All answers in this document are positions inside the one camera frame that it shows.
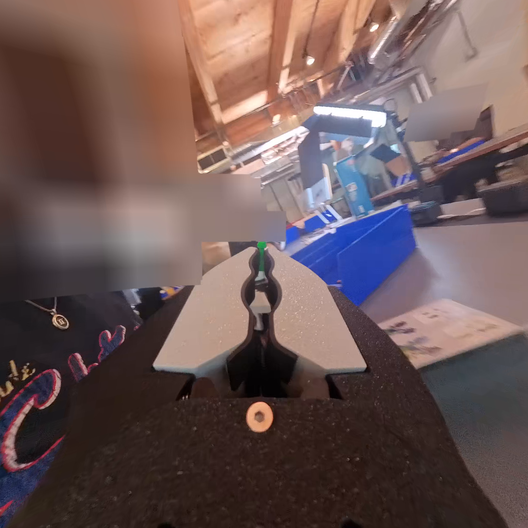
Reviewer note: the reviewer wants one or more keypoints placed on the tall blue cardboard box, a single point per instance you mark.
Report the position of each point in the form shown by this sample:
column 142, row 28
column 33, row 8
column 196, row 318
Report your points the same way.
column 355, row 186

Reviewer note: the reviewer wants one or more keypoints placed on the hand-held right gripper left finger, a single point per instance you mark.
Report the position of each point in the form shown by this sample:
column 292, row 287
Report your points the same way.
column 202, row 330

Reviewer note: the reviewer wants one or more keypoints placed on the ceiling spotlight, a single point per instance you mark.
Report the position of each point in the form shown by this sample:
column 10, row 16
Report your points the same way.
column 374, row 26
column 309, row 59

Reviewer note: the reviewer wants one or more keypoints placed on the blue plastic bin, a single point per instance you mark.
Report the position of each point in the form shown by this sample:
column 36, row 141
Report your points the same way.
column 371, row 247

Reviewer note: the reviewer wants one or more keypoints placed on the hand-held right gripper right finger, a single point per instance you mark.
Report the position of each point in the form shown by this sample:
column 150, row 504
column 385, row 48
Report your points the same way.
column 318, row 330

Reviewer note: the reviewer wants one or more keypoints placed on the small black box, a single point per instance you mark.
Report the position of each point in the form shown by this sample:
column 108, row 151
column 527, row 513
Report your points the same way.
column 426, row 214

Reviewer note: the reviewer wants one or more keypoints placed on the green lego stem piece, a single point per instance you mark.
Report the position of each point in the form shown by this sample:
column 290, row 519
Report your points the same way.
column 261, row 256

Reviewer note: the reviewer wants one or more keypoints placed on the silver ventilation duct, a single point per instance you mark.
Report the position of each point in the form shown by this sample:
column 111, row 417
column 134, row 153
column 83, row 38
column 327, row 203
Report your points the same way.
column 392, row 33

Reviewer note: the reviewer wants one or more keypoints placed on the lego instruction booklet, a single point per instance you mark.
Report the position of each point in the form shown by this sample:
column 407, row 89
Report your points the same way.
column 445, row 330

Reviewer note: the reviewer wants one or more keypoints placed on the person's dark printed sweatshirt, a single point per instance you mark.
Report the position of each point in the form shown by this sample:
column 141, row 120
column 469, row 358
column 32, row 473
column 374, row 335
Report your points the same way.
column 41, row 396

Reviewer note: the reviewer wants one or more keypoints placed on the bright studio light panel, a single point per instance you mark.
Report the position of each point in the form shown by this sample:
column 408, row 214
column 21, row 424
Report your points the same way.
column 351, row 114

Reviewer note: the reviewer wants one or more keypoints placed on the wooden desk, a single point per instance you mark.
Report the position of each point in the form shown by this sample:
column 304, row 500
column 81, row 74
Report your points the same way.
column 462, row 157

